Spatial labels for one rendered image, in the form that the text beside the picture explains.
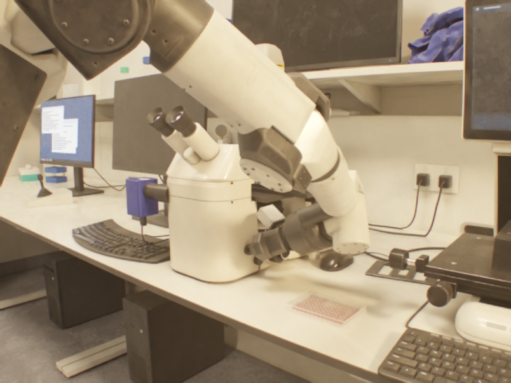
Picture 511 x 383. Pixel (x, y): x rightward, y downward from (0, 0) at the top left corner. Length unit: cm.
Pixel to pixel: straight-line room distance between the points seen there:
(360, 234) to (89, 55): 51
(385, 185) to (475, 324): 85
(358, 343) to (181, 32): 52
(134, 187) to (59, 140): 133
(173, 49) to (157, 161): 105
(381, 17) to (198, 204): 84
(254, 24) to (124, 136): 66
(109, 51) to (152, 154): 110
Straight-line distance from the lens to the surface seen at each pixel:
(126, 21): 38
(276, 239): 82
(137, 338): 179
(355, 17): 144
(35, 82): 52
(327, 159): 55
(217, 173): 86
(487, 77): 87
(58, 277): 240
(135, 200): 105
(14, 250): 356
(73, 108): 222
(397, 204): 149
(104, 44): 40
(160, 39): 43
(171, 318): 176
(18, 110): 51
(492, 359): 68
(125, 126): 163
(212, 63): 44
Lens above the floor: 109
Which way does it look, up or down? 9 degrees down
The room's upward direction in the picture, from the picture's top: straight up
